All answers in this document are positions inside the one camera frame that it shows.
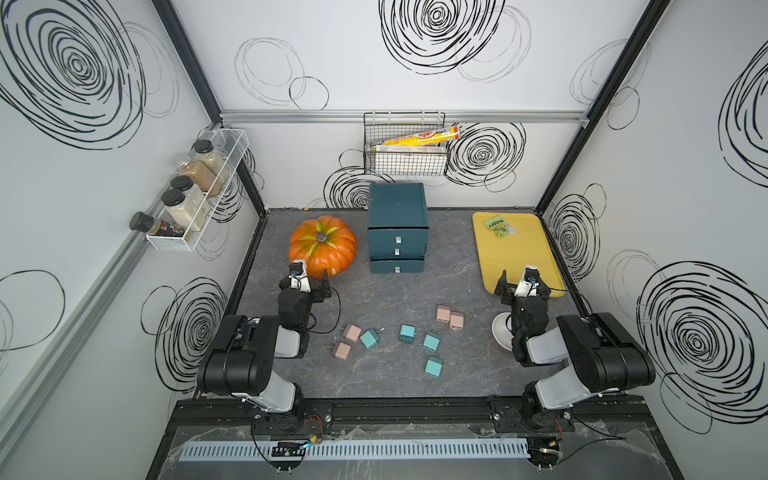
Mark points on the yellow tube package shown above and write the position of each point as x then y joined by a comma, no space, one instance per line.
431,137

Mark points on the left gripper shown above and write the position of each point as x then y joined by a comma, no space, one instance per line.
315,295

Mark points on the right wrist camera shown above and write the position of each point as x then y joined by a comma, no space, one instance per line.
529,283

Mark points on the grey cable duct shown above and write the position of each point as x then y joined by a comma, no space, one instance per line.
408,449

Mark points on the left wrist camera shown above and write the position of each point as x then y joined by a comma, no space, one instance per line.
298,278

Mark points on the green snack packet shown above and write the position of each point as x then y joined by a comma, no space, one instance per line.
499,226

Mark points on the pink plug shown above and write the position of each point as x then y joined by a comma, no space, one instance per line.
352,333
342,350
456,321
443,314

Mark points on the teal plug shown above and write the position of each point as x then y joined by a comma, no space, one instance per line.
431,341
370,339
434,366
407,333

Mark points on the teal drawer cabinet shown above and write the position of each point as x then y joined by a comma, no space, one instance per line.
397,205

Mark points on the black wire basket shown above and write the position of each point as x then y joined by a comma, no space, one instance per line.
428,160

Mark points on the teal drawer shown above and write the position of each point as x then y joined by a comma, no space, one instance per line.
398,237
397,251
397,266

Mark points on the spice jar brown powder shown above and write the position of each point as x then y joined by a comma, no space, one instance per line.
201,175

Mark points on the teal bottom drawer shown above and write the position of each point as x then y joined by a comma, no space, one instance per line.
397,266

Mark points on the teal top drawer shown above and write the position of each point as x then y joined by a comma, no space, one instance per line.
398,237

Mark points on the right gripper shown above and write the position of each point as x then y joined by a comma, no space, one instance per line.
511,291

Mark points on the spice jar beige powder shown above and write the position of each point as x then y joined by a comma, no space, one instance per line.
206,154

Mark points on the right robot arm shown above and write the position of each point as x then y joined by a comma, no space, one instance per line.
600,355

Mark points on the spice jar cream powder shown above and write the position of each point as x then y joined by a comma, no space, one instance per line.
184,211

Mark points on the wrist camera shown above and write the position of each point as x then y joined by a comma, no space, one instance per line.
529,283
298,278

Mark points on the teal middle drawer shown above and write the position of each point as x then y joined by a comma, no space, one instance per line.
397,251

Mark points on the white bowl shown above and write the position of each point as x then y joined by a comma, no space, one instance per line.
500,328

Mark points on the orange pumpkin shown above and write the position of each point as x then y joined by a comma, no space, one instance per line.
326,245

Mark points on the spice jar white powder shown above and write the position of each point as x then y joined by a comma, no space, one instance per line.
192,191

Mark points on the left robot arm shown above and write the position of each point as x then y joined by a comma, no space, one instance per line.
239,360

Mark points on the yellow tray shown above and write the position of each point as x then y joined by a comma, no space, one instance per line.
526,246

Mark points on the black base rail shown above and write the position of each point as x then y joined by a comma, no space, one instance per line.
502,414

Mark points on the dark sauce bottle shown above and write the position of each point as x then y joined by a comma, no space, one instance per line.
152,226

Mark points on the clear wall shelf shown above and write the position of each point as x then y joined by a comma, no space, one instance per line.
224,208

